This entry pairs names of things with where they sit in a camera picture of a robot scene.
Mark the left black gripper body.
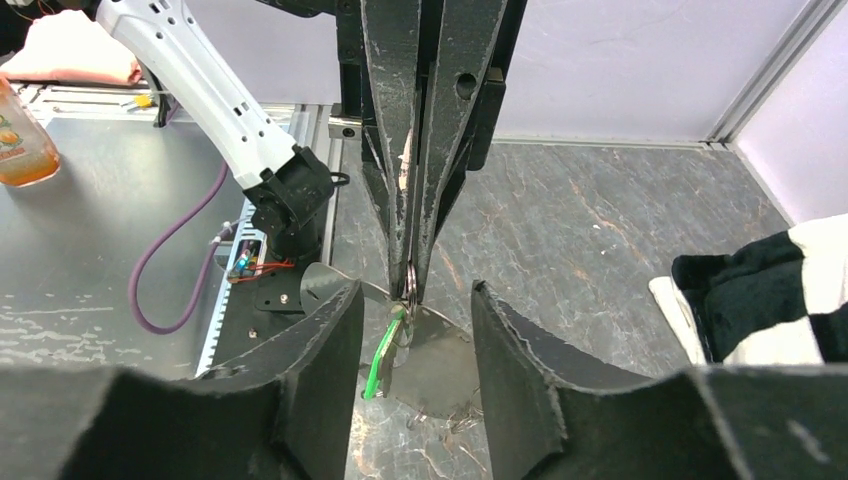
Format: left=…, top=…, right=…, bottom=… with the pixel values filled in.
left=254, top=0, right=531, bottom=174

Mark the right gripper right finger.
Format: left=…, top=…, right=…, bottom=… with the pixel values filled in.
left=471, top=281, right=847, bottom=479

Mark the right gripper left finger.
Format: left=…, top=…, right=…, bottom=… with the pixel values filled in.
left=1, top=281, right=364, bottom=479

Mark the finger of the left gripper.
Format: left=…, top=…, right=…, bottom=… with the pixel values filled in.
left=361, top=1, right=421, bottom=299
left=411, top=1, right=507, bottom=285

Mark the green tag key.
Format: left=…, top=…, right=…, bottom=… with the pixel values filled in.
left=361, top=304, right=413, bottom=400

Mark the large metal keyring plate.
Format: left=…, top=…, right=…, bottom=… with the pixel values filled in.
left=299, top=261, right=484, bottom=422

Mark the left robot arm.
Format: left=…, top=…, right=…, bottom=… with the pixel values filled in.
left=64, top=1, right=526, bottom=302

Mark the black white checkered blanket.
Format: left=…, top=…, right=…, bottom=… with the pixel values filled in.
left=648, top=214, right=847, bottom=366

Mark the pink cloth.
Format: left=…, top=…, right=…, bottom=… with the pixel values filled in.
left=1, top=10, right=142, bottom=86

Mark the orange drink bottle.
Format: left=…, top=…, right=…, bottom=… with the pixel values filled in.
left=1, top=77, right=60, bottom=188

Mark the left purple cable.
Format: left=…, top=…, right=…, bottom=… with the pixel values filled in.
left=127, top=162, right=233, bottom=336

